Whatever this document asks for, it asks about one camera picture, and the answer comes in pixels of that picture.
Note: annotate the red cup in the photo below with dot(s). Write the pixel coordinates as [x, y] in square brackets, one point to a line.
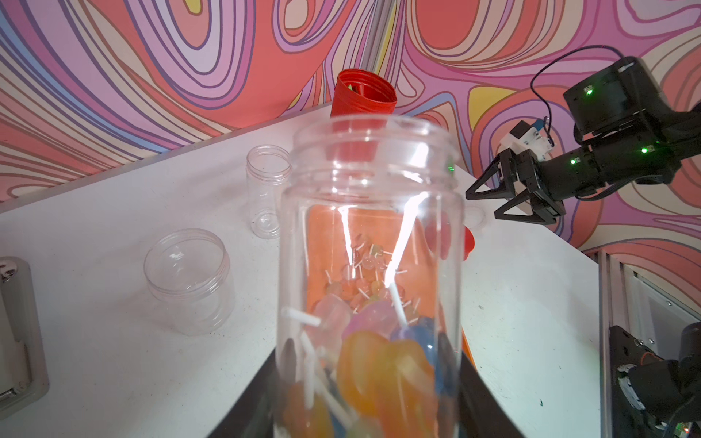
[359, 95]

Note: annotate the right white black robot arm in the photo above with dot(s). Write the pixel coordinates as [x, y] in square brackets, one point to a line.
[626, 133]

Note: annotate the orange plastic tray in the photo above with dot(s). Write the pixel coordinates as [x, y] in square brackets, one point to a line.
[335, 322]

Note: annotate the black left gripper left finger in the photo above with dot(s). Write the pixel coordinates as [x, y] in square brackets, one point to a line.
[252, 415]

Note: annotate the white lid jar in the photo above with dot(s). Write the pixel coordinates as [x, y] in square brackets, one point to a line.
[378, 388]

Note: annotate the clear candy jar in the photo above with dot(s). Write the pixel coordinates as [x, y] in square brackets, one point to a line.
[267, 170]

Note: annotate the candies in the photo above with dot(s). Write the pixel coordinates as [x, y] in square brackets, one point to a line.
[355, 272]

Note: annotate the beige stapler black top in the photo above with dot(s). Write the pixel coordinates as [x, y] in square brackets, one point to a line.
[24, 376]

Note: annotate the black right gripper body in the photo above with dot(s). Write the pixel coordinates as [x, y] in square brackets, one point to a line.
[547, 184]

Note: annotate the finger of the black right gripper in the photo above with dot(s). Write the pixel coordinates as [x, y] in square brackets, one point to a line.
[497, 181]
[527, 208]

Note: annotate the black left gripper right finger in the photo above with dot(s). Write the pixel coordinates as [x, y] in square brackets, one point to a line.
[480, 415]

